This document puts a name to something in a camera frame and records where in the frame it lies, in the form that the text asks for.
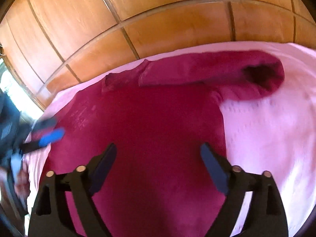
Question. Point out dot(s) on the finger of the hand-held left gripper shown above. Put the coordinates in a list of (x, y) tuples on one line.
[(45, 124), (53, 135)]

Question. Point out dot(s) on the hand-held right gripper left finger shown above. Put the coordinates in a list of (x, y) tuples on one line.
[(105, 167)]

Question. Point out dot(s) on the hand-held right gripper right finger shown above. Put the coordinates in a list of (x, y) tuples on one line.
[(213, 167)]

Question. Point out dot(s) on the dark red garment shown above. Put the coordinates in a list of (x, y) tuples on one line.
[(153, 128)]

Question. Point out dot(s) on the person's left hand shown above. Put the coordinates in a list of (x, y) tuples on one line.
[(22, 181)]

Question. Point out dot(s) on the pink blanket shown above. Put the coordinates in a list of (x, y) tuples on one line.
[(266, 133)]

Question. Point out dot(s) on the wooden wardrobe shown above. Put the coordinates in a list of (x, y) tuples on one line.
[(172, 24)]

